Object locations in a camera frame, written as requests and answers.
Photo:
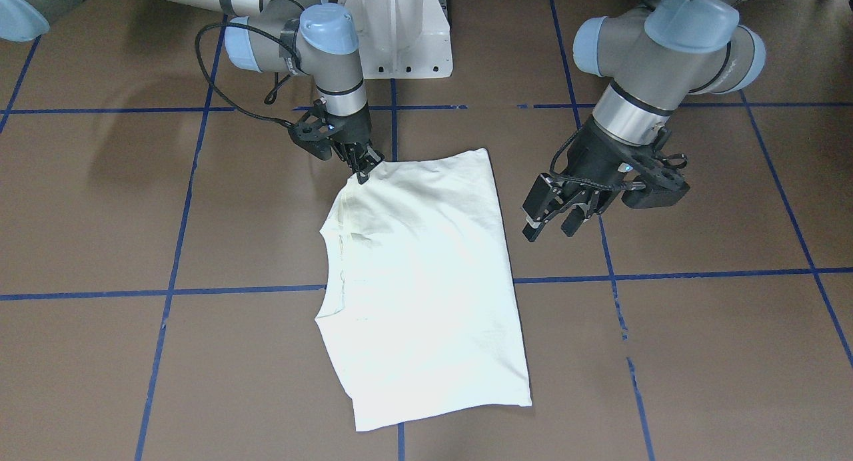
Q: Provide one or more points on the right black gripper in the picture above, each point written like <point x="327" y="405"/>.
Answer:
<point x="358" y="129"/>

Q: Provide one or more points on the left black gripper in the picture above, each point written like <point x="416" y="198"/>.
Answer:
<point x="595" y="153"/>

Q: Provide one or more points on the cream long-sleeve cat shirt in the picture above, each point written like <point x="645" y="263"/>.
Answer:
<point x="420" y="316"/>

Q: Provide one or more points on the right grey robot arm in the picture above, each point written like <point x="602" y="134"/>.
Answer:
<point x="314" y="38"/>

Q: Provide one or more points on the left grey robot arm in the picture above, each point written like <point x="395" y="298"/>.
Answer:
<point x="654" y="56"/>

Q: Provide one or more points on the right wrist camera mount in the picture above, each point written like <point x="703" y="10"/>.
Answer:
<point x="310" y="133"/>

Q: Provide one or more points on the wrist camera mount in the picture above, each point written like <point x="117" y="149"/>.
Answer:
<point x="310" y="133"/>
<point x="663" y="185"/>

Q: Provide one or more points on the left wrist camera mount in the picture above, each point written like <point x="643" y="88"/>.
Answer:
<point x="663" y="185"/>

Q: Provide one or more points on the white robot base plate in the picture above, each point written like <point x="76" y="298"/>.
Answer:
<point x="403" y="39"/>

